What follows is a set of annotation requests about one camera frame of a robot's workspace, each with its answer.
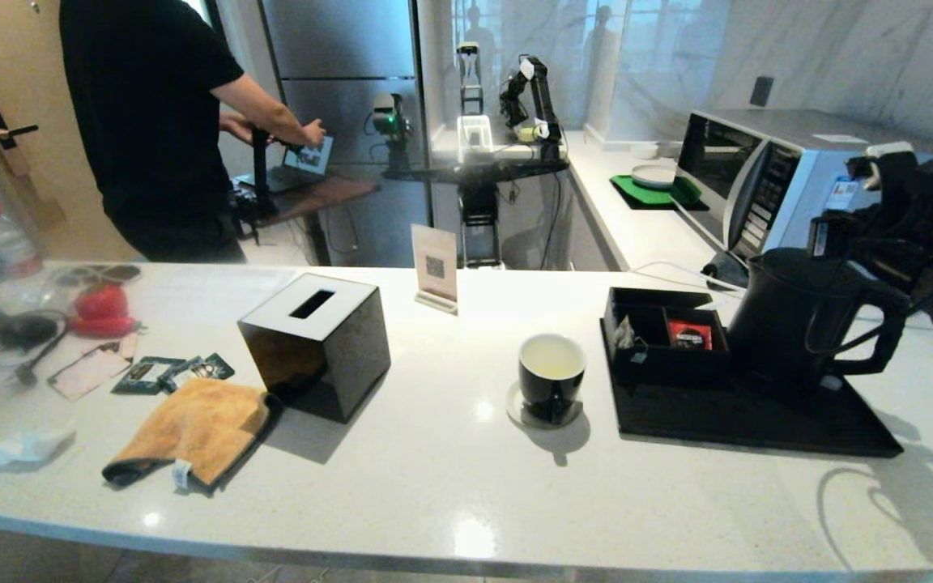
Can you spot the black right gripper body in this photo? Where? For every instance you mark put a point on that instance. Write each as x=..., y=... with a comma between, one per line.
x=831, y=235

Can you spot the black electric kettle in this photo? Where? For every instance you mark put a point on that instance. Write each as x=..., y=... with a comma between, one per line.
x=798, y=324

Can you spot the pyramid tea bag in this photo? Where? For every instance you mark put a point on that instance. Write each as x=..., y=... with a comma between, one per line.
x=627, y=334

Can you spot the dark green tea packet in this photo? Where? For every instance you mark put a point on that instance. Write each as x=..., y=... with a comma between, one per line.
x=209, y=369
x=142, y=376

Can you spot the silver microwave oven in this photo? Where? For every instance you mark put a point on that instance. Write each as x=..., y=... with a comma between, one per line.
x=782, y=178

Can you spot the red coffee sachet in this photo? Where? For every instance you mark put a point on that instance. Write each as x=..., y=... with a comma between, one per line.
x=691, y=334

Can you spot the small white bowl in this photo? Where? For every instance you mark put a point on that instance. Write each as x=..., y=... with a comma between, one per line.
x=667, y=148

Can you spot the white plate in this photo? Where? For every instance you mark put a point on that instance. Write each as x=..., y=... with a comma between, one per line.
x=653, y=176

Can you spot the green mat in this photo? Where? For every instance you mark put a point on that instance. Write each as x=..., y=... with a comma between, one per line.
x=636, y=194

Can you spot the black compartment sachet box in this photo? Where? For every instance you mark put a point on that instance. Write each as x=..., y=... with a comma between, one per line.
x=677, y=368

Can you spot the black rectangular serving tray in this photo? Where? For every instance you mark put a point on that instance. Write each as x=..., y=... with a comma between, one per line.
x=717, y=423

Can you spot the grey kitchen base cabinet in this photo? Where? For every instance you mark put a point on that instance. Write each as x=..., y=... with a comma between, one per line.
x=596, y=235

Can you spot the black mug white inside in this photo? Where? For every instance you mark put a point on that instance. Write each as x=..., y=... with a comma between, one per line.
x=551, y=393

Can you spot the white round saucer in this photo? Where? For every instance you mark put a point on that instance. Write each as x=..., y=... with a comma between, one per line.
x=514, y=410

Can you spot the QR code table sign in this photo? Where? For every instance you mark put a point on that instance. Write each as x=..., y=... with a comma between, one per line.
x=435, y=267

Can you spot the brown wooden desk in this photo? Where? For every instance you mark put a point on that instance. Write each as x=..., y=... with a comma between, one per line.
x=329, y=194

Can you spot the black cube tissue box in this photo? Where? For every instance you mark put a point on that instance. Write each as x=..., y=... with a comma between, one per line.
x=329, y=356

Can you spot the grey refrigerator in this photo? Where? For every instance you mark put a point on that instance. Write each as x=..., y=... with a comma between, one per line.
x=345, y=48

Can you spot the open laptop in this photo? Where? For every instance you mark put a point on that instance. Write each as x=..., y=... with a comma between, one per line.
x=308, y=158

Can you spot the orange microfibre cloth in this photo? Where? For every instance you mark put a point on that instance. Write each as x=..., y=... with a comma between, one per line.
x=199, y=429

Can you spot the person in black shirt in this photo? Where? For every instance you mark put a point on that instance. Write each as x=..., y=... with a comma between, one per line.
x=142, y=121

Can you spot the red toy strawberry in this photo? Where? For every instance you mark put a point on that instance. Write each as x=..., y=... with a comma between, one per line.
x=102, y=303

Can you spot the red toy chili pepper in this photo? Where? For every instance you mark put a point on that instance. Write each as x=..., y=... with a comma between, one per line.
x=102, y=327

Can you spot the torn pink foil sachet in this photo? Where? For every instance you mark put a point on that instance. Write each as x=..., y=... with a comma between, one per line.
x=90, y=372

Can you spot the black round power adapter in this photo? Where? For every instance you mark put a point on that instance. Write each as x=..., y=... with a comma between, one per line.
x=27, y=332

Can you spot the clear bottle red cap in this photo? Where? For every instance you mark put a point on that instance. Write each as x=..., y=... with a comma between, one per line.
x=5, y=247

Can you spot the crumpled white tissue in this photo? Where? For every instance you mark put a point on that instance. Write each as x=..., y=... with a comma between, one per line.
x=29, y=445

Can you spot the right wrist camera housing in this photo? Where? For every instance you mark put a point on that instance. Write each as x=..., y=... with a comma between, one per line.
x=888, y=151

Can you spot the black wall socket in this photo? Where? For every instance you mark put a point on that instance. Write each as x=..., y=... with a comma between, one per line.
x=762, y=90

